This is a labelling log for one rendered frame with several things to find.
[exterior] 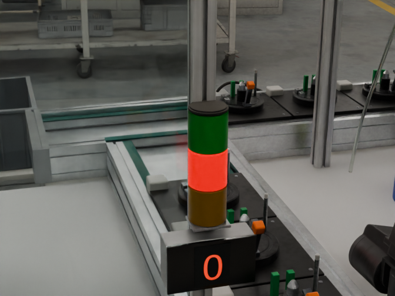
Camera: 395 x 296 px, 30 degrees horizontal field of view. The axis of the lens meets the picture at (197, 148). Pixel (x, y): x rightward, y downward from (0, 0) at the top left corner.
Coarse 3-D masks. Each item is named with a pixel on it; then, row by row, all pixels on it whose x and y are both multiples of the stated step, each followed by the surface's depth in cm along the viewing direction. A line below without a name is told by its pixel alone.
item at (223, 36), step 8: (232, 0) 584; (232, 8) 587; (232, 16) 589; (232, 24) 592; (216, 32) 614; (224, 32) 614; (232, 32) 594; (216, 40) 596; (224, 40) 597; (232, 40) 597; (232, 48) 599; (232, 56) 602; (224, 64) 600; (232, 64) 604
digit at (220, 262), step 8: (200, 248) 94; (208, 248) 95; (216, 248) 95; (224, 248) 95; (200, 256) 95; (208, 256) 95; (216, 256) 96; (224, 256) 96; (200, 264) 95; (208, 264) 96; (216, 264) 96; (224, 264) 96; (200, 272) 96; (208, 272) 96; (216, 272) 96; (224, 272) 97; (200, 280) 96; (208, 280) 97; (216, 280) 97; (224, 280) 97
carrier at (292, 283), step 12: (276, 276) 125; (288, 276) 125; (324, 276) 137; (216, 288) 130; (228, 288) 130; (240, 288) 133; (252, 288) 133; (264, 288) 133; (276, 288) 126; (288, 288) 121; (300, 288) 133; (312, 288) 133; (324, 288) 134; (336, 288) 134
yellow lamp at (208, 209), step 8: (192, 192) 93; (200, 192) 92; (208, 192) 92; (216, 192) 92; (224, 192) 93; (192, 200) 93; (200, 200) 93; (208, 200) 92; (216, 200) 93; (224, 200) 94; (192, 208) 94; (200, 208) 93; (208, 208) 93; (216, 208) 93; (224, 208) 94; (192, 216) 94; (200, 216) 93; (208, 216) 93; (216, 216) 94; (224, 216) 95; (200, 224) 94; (208, 224) 94; (216, 224) 94
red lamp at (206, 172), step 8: (192, 152) 91; (224, 152) 91; (192, 160) 91; (200, 160) 91; (208, 160) 90; (216, 160) 91; (224, 160) 92; (192, 168) 92; (200, 168) 91; (208, 168) 91; (216, 168) 91; (224, 168) 92; (192, 176) 92; (200, 176) 91; (208, 176) 91; (216, 176) 91; (224, 176) 92; (192, 184) 93; (200, 184) 92; (208, 184) 92; (216, 184) 92; (224, 184) 93
